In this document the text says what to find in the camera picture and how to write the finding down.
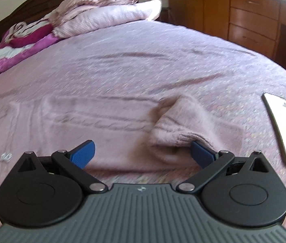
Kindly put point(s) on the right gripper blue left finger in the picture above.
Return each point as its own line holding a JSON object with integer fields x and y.
{"x": 72, "y": 164}

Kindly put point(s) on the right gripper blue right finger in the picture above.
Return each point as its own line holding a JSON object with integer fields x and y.
{"x": 212, "y": 165}

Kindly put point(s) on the pink cable-knit sweater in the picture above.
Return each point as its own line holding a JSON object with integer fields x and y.
{"x": 130, "y": 133}

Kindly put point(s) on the pink floral bed sheet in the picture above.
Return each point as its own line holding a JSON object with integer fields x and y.
{"x": 151, "y": 58}

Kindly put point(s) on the magenta and white quilt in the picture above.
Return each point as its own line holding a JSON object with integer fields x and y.
{"x": 24, "y": 40}

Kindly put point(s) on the pale pink ruffled pillow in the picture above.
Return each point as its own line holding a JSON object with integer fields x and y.
{"x": 76, "y": 17}

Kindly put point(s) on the brown wooden dresser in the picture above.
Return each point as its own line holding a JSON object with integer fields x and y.
{"x": 259, "y": 25}

